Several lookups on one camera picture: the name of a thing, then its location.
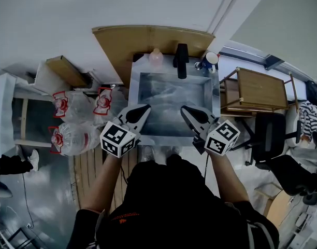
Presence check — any grey window rail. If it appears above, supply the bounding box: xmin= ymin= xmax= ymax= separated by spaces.
xmin=220 ymin=45 xmax=317 ymax=83

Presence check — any clear water jug red handle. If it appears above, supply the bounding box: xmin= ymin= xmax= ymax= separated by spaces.
xmin=52 ymin=90 xmax=97 ymax=123
xmin=92 ymin=87 xmax=129 ymax=126
xmin=47 ymin=122 xmax=103 ymax=157

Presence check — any white cabinet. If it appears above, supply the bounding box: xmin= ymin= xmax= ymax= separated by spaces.
xmin=0 ymin=72 xmax=17 ymax=154

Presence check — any wooden cart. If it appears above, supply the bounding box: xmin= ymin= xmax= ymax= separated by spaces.
xmin=219 ymin=66 xmax=301 ymax=116

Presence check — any person's right forearm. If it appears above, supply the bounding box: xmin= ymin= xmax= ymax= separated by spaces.
xmin=207 ymin=150 xmax=250 ymax=205

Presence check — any blue and white mug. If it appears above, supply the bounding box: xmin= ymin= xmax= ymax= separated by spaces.
xmin=200 ymin=51 xmax=220 ymax=74

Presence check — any person's left shoe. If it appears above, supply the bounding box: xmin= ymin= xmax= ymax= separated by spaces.
xmin=139 ymin=145 xmax=157 ymax=163

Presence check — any large cardboard sheet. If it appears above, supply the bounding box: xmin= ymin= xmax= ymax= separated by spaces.
xmin=92 ymin=25 xmax=217 ymax=88

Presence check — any person's left forearm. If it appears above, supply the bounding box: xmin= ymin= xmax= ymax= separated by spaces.
xmin=80 ymin=153 xmax=123 ymax=214

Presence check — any person's shoe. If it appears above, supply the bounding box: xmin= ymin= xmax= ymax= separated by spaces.
xmin=164 ymin=146 xmax=182 ymax=160
xmin=139 ymin=145 xmax=157 ymax=163
xmin=27 ymin=149 xmax=40 ymax=172

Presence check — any black metal rack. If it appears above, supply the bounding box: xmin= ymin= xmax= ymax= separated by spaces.
xmin=0 ymin=216 xmax=34 ymax=249

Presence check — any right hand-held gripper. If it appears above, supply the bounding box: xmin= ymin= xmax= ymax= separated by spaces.
xmin=180 ymin=105 xmax=241 ymax=157

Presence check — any person's right shoe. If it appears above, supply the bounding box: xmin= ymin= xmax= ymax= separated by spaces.
xmin=164 ymin=146 xmax=182 ymax=160

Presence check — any metal sink counter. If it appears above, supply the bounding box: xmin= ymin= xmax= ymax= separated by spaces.
xmin=127 ymin=52 xmax=222 ymax=147

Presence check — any person's black shirt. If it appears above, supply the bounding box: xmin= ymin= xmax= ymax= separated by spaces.
xmin=66 ymin=154 xmax=280 ymax=249

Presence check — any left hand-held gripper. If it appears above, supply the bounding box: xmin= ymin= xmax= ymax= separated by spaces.
xmin=100 ymin=103 xmax=152 ymax=159

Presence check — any thin floor cable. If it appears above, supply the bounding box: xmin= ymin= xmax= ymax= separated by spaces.
xmin=20 ymin=172 xmax=35 ymax=229

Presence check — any pink plastic bottle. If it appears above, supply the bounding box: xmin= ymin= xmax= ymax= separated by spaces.
xmin=148 ymin=48 xmax=164 ymax=67

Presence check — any wooden pallet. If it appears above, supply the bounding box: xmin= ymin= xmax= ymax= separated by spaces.
xmin=68 ymin=146 xmax=139 ymax=210

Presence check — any black office chair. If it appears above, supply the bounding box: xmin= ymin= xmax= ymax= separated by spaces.
xmin=237 ymin=111 xmax=302 ymax=170

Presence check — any long cardboard box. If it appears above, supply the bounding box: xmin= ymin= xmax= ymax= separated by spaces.
xmin=45 ymin=55 xmax=89 ymax=88

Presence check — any round wooden table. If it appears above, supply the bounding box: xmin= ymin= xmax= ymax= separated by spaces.
xmin=266 ymin=190 xmax=295 ymax=228

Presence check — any black faucet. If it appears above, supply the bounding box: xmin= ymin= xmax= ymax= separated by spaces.
xmin=172 ymin=43 xmax=189 ymax=80

